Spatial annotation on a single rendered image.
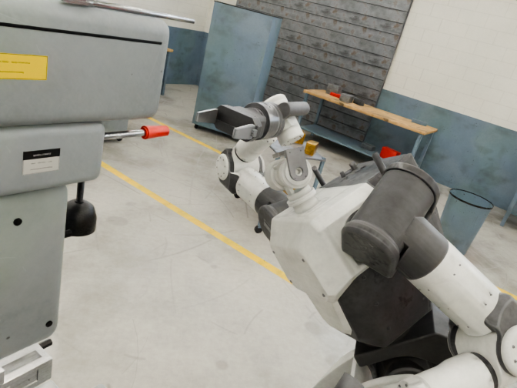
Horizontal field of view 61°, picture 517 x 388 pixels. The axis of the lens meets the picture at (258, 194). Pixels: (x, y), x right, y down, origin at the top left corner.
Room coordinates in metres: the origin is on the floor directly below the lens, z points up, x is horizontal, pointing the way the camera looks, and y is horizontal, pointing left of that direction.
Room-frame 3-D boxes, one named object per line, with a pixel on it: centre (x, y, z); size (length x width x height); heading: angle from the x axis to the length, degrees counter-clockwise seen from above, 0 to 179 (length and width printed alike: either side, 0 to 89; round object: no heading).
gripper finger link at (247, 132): (0.88, 0.06, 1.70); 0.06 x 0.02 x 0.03; 149
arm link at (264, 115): (0.99, 0.06, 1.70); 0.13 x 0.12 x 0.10; 59
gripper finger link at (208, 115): (0.94, 0.16, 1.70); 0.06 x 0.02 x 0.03; 149
